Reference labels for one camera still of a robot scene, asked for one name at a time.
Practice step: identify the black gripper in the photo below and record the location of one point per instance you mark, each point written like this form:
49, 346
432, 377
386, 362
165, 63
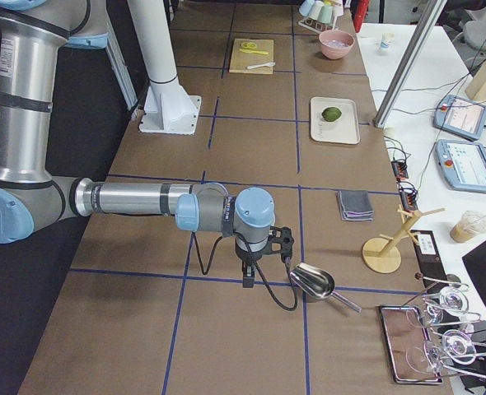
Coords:
246, 256

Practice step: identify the white plastic spoon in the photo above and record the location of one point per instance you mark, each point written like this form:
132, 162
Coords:
256, 66

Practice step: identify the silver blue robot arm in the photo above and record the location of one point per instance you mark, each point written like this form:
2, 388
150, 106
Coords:
31, 198

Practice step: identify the pink bowl with ice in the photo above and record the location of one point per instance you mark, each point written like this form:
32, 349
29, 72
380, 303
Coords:
335, 44

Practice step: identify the metal scoop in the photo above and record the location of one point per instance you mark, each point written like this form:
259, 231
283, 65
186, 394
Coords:
319, 284

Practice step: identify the grey folded cloth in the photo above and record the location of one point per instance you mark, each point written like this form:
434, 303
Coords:
355, 205

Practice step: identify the wooden mug tree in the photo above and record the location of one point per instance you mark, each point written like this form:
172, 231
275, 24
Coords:
381, 254

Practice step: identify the metal tray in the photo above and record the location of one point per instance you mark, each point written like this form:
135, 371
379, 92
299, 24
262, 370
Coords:
403, 332

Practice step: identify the white rabbit tray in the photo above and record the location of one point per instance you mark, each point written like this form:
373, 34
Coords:
343, 131

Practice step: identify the green avocado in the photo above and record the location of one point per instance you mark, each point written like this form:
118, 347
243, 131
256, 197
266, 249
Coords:
331, 114

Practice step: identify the black box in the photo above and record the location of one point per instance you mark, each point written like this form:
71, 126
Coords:
427, 253

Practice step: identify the glass goblet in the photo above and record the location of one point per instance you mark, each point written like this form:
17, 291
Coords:
445, 304
454, 347

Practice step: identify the bamboo cutting board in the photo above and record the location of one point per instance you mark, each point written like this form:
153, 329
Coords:
239, 60

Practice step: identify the yellow plastic knife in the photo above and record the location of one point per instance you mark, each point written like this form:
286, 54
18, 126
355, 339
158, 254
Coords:
254, 51

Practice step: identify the iced coffee cup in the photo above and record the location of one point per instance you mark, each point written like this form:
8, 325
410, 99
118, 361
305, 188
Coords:
471, 224

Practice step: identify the teach pendant tablet near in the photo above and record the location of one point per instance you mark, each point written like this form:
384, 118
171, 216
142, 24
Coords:
462, 164

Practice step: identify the teach pendant tablet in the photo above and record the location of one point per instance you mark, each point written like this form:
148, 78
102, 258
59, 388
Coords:
461, 117
462, 164

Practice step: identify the teach pendant tablet far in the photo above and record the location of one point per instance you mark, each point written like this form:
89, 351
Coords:
461, 117

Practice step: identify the paper cup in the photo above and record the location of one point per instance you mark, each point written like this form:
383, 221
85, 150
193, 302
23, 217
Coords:
385, 43

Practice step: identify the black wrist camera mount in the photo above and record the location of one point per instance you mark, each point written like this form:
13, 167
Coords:
280, 241

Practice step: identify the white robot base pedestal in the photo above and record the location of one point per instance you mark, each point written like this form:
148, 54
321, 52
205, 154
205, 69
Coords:
168, 108

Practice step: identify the cup rack with handle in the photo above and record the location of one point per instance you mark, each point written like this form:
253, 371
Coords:
319, 16

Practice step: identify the aluminium frame post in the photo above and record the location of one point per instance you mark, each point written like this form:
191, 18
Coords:
419, 38

